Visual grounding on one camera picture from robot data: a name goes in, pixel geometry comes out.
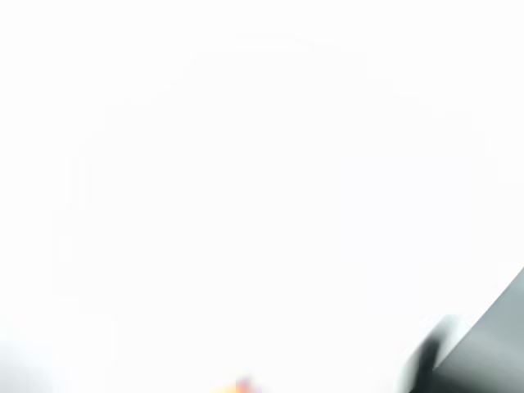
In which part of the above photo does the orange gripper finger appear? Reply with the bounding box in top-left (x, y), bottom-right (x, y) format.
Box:
top-left (210, 375), bottom-right (265, 393)

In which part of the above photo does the black object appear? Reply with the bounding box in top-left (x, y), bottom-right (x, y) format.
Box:
top-left (399, 314), bottom-right (459, 393)

